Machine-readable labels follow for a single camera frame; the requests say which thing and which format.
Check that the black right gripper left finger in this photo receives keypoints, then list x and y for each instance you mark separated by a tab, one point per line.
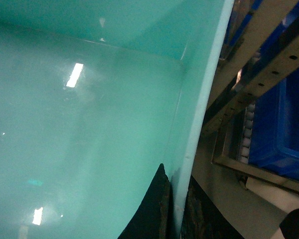
151	218

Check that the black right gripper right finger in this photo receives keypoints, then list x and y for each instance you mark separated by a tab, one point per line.
202	219

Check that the teal plastic bin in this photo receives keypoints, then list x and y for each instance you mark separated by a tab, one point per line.
94	96

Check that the stainless steel shelf rack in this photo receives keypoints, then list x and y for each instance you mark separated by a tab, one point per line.
283	59

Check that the white roller track right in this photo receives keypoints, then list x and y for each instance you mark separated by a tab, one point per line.
245	144

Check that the blue bin upper right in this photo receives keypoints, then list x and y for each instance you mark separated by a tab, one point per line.
275	131

